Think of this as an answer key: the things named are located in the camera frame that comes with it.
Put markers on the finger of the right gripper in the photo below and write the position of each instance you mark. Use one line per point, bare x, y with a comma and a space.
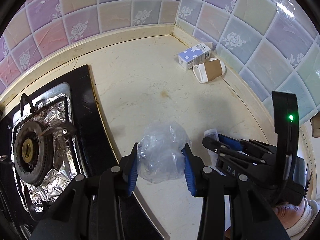
233, 144
253, 151

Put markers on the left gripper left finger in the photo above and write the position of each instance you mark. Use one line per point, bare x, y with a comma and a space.
128, 165

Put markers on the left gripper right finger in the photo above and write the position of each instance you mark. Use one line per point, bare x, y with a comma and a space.
193, 172

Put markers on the clear plastic bag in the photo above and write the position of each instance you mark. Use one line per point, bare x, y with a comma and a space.
159, 153

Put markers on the person's right hand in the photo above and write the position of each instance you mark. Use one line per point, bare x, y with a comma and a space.
289, 214

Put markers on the white sleeve cuff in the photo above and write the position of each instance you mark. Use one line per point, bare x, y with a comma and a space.
310, 212

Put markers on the brown paper coffee cup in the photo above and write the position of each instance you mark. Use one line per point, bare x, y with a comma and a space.
208, 71

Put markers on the black gas stove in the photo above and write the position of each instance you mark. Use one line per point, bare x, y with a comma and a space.
95, 204

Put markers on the foil stove liner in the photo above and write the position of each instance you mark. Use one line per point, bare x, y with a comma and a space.
43, 151

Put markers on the blue white milk carton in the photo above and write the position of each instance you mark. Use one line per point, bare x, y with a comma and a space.
193, 56

